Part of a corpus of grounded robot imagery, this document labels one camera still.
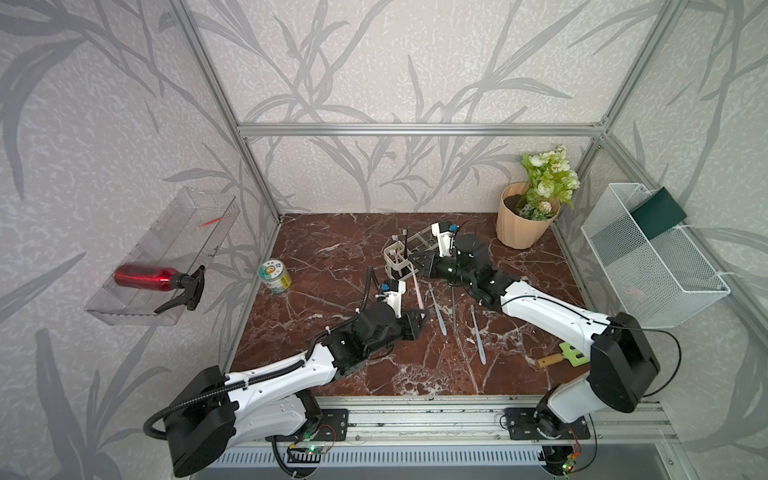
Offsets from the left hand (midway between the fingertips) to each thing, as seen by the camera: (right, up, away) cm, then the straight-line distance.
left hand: (431, 317), depth 74 cm
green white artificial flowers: (+39, +38, +17) cm, 57 cm away
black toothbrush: (-6, +22, +18) cm, 29 cm away
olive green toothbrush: (-9, +16, +22) cm, 28 cm away
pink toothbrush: (-3, +6, +2) cm, 8 cm away
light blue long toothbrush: (+4, -4, +19) cm, 20 cm away
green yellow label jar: (-48, +8, +19) cm, 52 cm away
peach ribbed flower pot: (+31, +24, +28) cm, 48 cm away
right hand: (-6, +15, +4) cm, 17 cm away
